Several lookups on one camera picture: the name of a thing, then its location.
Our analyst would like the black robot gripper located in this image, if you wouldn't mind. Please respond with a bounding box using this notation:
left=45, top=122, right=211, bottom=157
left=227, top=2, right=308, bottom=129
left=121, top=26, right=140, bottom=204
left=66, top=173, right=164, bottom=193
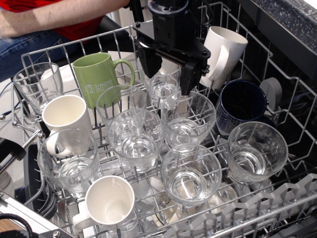
left=133, top=0, right=211, bottom=96

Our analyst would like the green ceramic mug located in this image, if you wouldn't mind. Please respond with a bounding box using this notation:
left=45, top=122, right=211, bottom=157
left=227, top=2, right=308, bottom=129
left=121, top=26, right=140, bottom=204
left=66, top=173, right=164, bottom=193
left=73, top=52, right=135, bottom=109

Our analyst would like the person forearm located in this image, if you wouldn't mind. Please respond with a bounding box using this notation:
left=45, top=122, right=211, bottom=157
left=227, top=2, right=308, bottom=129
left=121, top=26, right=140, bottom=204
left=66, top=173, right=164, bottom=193
left=0, top=0, right=130, bottom=38

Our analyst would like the white mug back centre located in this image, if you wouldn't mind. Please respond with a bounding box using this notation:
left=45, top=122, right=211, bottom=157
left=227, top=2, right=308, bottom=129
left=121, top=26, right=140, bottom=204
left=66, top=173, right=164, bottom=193
left=159, top=58, right=179, bottom=74

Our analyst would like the tall white mug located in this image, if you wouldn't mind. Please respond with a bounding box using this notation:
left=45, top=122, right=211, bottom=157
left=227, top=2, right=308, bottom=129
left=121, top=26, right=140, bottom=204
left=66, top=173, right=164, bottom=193
left=200, top=26, right=248, bottom=89

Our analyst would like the dark blue mug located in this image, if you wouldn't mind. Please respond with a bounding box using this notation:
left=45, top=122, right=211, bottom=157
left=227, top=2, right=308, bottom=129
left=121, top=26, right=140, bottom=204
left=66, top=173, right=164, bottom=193
left=213, top=80, right=276, bottom=138

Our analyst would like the cream mug left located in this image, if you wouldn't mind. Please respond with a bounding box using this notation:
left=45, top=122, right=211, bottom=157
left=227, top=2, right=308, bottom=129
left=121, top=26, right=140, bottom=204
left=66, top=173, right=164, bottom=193
left=42, top=95, right=93, bottom=158

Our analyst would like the cream mug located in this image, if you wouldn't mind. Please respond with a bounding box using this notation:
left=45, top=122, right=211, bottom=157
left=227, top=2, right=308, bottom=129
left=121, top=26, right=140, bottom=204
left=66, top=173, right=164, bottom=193
left=42, top=95, right=93, bottom=158
left=72, top=176, right=135, bottom=231

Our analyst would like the cream mug front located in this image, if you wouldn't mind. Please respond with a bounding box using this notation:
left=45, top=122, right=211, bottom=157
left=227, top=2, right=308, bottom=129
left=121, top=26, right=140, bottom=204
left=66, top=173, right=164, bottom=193
left=72, top=176, right=135, bottom=231

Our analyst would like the clear glass back centre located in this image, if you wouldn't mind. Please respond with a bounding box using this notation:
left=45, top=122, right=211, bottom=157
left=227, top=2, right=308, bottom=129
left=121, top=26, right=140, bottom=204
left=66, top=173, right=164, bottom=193
left=137, top=58, right=181, bottom=109

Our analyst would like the clear glass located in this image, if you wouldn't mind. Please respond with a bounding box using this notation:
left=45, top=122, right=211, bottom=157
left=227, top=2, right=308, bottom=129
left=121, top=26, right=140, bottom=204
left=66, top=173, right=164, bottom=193
left=108, top=109, right=165, bottom=173
left=13, top=62, right=63, bottom=115
left=225, top=121, right=288, bottom=183
left=37, top=128, right=100, bottom=198
left=137, top=58, right=181, bottom=109
left=160, top=143, right=222, bottom=207
left=160, top=91, right=216, bottom=148
left=96, top=85, right=147, bottom=127

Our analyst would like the clear glass centre right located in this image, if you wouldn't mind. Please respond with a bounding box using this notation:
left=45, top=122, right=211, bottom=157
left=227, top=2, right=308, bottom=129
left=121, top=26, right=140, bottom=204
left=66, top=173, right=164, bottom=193
left=160, top=91, right=216, bottom=148

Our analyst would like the clear glass behind centre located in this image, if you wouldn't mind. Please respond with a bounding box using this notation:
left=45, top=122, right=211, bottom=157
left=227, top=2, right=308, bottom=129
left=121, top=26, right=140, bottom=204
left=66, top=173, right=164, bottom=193
left=96, top=85, right=147, bottom=127

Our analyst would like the red shirt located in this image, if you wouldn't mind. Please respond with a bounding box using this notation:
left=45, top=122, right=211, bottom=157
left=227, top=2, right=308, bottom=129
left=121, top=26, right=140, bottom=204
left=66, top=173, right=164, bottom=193
left=0, top=0, right=102, bottom=40

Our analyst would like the grey plastic rack wheel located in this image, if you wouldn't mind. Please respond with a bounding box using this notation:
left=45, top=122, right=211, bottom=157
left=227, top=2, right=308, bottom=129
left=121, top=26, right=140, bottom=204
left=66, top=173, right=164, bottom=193
left=260, top=77, right=282, bottom=112

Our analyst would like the clear glass front centre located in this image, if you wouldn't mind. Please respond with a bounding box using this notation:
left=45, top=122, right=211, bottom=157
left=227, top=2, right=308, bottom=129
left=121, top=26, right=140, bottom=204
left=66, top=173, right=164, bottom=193
left=160, top=143, right=222, bottom=207

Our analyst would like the clear glass far left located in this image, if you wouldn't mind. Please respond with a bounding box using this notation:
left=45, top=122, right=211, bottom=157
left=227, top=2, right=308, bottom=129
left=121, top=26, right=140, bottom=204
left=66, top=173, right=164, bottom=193
left=13, top=62, right=63, bottom=115

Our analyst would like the dark speckled countertop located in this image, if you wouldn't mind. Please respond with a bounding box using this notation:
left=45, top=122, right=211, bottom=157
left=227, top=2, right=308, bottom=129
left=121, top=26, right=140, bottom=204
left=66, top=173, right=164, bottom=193
left=239, top=0, right=317, bottom=58

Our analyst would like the clear glass front left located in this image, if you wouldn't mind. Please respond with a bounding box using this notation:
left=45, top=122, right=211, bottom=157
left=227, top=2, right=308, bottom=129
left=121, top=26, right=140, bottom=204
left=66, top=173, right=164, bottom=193
left=37, top=128, right=100, bottom=198

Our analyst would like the blue jeans leg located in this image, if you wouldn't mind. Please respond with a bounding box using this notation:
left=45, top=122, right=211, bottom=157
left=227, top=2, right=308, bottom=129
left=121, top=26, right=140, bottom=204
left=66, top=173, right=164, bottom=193
left=0, top=30, right=78, bottom=81

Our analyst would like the grey wire dishwasher rack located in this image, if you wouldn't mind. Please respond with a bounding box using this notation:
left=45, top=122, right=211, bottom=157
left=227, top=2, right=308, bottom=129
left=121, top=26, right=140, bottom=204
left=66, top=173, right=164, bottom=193
left=23, top=0, right=317, bottom=238

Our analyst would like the black clamp handle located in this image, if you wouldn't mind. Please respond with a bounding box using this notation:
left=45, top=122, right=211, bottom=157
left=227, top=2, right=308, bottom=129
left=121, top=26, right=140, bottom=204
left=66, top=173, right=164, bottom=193
left=0, top=138, right=26, bottom=172

